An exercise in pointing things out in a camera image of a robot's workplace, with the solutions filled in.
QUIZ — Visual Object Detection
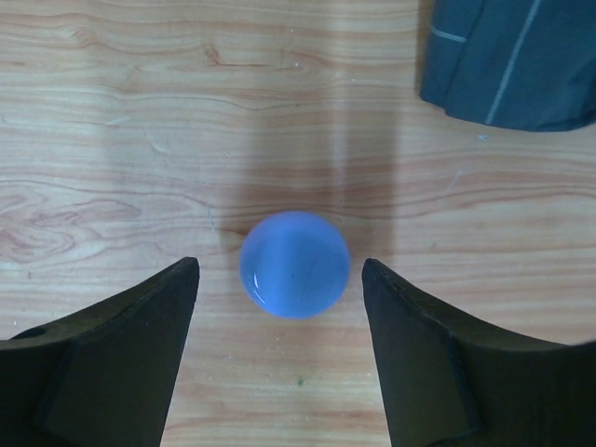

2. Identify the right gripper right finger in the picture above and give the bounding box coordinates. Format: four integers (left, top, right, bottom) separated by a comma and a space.
361, 259, 595, 446

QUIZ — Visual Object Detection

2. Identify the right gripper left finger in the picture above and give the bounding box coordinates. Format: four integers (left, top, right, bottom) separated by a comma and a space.
1, 257, 199, 446

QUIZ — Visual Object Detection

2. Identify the lilac earbud charging case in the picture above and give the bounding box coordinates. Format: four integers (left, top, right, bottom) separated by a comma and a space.
238, 211, 351, 319

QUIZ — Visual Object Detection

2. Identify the grey checked cloth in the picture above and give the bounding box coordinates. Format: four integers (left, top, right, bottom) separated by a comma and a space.
419, 0, 595, 132

